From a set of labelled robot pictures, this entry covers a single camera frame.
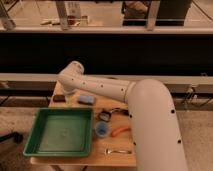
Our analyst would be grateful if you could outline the orange carrot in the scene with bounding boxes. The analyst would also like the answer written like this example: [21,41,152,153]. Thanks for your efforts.
[111,126,131,137]

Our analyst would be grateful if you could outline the blue plastic cup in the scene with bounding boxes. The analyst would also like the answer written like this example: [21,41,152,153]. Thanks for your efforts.
[95,121,109,138]

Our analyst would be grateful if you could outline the black eraser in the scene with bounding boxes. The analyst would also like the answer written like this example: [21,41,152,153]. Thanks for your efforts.
[53,94,66,102]

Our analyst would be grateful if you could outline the silver fork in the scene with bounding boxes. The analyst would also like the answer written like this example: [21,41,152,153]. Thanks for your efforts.
[104,149,132,154]

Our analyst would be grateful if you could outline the blue sponge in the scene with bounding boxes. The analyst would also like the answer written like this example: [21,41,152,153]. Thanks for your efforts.
[77,94,96,105]

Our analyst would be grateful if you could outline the black object on floor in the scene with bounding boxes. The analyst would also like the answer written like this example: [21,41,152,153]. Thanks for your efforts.
[0,132,23,144]

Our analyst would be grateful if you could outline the black handled peeler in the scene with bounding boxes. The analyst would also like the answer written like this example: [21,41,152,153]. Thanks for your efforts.
[110,108,129,116]

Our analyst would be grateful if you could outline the green plastic tray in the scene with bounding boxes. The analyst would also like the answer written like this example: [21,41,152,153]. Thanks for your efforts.
[23,108,93,157]

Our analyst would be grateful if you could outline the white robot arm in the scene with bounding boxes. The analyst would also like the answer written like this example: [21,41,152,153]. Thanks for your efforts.
[57,61,188,171]

